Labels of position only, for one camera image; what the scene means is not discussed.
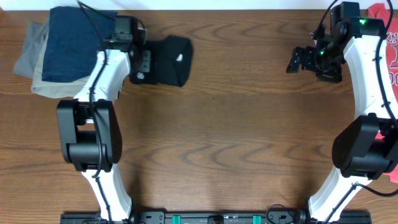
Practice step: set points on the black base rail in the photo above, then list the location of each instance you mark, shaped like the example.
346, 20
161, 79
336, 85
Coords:
273, 216

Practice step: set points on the folded grey garment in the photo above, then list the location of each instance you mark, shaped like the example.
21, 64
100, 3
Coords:
30, 51

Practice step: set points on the folded beige garment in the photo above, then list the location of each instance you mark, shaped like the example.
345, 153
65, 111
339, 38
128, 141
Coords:
53, 88

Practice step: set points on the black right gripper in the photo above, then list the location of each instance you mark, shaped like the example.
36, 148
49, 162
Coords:
334, 75

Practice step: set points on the folded navy blue garment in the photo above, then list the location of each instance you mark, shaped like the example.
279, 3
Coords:
73, 41

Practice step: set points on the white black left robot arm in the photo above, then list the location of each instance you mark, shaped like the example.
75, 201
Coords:
90, 136

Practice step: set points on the red printed t-shirt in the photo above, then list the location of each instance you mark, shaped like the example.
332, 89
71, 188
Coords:
379, 11

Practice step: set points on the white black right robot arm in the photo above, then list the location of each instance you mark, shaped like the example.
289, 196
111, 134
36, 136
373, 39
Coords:
367, 148

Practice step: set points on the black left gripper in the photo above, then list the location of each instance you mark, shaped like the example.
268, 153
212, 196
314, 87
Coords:
148, 65

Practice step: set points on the black t-shirt with logo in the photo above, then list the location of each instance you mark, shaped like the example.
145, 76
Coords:
170, 64

